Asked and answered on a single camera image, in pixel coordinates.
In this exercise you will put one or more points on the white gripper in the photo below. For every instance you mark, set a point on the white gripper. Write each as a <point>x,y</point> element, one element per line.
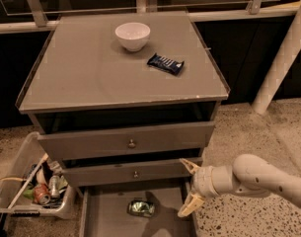
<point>201,181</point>

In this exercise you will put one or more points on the crushed green can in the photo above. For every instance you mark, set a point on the crushed green can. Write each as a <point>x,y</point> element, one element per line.
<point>141,208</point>

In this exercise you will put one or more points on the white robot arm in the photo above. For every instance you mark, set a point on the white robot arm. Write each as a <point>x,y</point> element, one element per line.
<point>248,176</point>

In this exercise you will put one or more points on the grey middle drawer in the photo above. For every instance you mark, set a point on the grey middle drawer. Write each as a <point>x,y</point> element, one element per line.
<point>125,173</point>

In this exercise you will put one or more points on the grey drawer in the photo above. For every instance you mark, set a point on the grey drawer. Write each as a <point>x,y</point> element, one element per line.
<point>121,141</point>
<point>105,210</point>
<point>125,173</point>

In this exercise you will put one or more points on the grey top drawer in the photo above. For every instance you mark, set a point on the grey top drawer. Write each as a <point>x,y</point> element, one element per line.
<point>121,141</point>

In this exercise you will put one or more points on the grey bottom drawer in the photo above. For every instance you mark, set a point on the grey bottom drawer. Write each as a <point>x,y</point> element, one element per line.
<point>105,210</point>

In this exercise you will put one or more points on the grey drawer cabinet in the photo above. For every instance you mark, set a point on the grey drawer cabinet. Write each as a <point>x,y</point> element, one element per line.
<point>87,81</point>

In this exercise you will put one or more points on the silver can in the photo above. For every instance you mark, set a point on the silver can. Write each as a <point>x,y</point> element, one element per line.
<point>54,187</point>

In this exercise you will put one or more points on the red soda can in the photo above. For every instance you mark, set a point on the red soda can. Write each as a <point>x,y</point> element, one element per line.
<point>41,194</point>

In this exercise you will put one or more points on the blue snack bar wrapper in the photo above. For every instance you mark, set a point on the blue snack bar wrapper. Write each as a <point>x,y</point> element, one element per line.
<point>165,64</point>

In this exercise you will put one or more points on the wooden stick in bin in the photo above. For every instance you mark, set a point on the wooden stick in bin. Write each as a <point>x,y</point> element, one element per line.
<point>28,180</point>

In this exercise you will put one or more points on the clear plastic bin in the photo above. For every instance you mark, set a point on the clear plastic bin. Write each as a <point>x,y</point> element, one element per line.
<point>28,156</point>

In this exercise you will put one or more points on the white ceramic bowl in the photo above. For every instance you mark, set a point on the white ceramic bowl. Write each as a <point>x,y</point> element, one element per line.
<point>132,36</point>

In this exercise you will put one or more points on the white diagonal pole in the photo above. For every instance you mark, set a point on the white diagonal pole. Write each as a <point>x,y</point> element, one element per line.
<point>286,55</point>

